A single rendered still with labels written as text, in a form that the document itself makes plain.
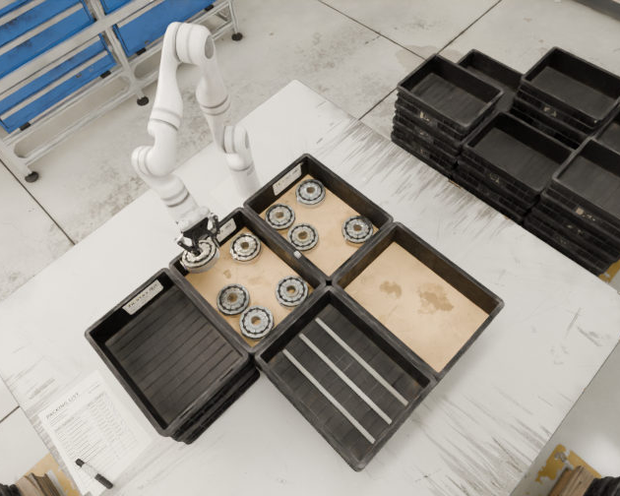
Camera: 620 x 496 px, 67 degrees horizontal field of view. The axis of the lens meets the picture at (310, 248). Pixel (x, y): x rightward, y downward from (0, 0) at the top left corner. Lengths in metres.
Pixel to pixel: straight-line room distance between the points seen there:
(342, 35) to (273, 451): 2.83
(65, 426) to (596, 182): 2.20
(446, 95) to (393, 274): 1.22
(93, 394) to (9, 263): 1.48
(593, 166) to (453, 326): 1.19
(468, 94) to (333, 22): 1.51
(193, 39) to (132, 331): 0.86
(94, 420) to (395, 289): 1.01
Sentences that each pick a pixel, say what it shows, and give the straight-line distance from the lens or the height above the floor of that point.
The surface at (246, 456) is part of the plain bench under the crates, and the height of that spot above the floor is 0.70.
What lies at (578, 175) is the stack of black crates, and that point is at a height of 0.49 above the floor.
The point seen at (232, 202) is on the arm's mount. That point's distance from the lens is 1.82.
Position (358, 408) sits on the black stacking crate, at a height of 0.83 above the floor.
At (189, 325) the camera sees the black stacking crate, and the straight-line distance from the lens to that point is 1.49.
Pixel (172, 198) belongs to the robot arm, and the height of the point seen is 1.23.
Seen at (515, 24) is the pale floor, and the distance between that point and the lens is 3.83.
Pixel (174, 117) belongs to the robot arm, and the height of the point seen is 1.35.
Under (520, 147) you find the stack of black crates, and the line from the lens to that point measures 2.50.
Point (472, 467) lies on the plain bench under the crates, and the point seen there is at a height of 0.70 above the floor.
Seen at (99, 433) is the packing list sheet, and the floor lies 0.70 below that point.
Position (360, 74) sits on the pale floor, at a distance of 3.29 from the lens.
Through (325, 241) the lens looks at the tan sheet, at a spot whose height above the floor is 0.83.
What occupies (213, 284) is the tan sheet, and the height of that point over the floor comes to 0.83.
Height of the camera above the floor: 2.17
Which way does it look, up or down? 61 degrees down
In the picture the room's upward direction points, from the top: 7 degrees counter-clockwise
